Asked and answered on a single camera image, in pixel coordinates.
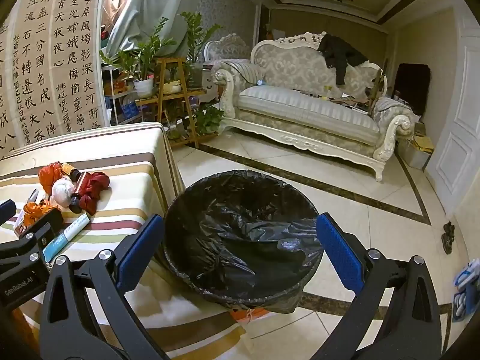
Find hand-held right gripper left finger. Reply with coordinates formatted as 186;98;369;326
37;214;169;360

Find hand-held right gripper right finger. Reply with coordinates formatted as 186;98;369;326
311;213;443;360

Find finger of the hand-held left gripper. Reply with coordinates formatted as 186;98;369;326
0;208;64;271
0;199;17;226

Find orange-red plastic bag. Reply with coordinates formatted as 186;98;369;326
38;162;64;194
23;200;57;226

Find long white-blue carton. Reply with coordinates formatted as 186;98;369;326
42;212;91;263

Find white paper ball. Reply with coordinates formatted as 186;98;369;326
50;179;74;208

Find brown bottle with red label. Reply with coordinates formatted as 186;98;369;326
68;174;92;214

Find brown bottle with orange label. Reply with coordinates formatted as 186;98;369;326
60;162;85;184

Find dark red plastic bag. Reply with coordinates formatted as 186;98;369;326
79;172;110;214

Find bin with black liner bag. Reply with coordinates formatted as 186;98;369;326
163;170;325;323

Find striped tablecloth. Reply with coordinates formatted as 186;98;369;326
0;122;248;360

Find calligraphy paper sheet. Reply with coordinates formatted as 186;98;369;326
9;0;66;147
52;0;109;137
0;19;19;160

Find cardboard box with yellow papers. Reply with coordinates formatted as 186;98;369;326
397;135;434;170

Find blue and white slipper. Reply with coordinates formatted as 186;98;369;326
452;285;480;323
453;258;480;286

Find white metal rack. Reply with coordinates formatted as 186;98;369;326
100;64;140;125

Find trailing green plant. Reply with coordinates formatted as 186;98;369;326
195;105;226;136

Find white ornate sofa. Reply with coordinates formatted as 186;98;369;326
212;32;417;182

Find wooden plant stand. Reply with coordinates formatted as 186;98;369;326
135;56;218;149

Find leafy plant in white pot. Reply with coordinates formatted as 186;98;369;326
99;17;177;98

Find brown wooden object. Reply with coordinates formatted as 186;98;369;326
365;65;389;113

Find white panelled door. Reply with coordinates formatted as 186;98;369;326
425;7;480;226

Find black jacket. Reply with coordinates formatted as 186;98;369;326
318;34;370;86

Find tall plant in dark pot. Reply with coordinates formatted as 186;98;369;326
180;11;222;89

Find white ornate armchair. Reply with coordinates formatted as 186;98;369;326
204;34;252;69

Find grey-green curtain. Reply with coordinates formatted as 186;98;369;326
107;0;207;59

